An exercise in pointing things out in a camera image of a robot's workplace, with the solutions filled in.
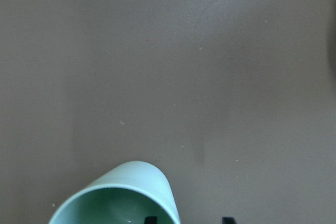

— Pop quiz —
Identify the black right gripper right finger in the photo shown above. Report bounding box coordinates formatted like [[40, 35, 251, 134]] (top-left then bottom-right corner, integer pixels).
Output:
[[222, 217, 236, 224]]

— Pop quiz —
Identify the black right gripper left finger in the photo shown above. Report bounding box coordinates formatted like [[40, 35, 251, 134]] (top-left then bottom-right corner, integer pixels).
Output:
[[144, 216, 158, 224]]

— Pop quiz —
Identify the green plastic cup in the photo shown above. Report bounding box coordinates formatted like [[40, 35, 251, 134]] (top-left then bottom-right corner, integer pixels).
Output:
[[49, 161, 181, 223]]

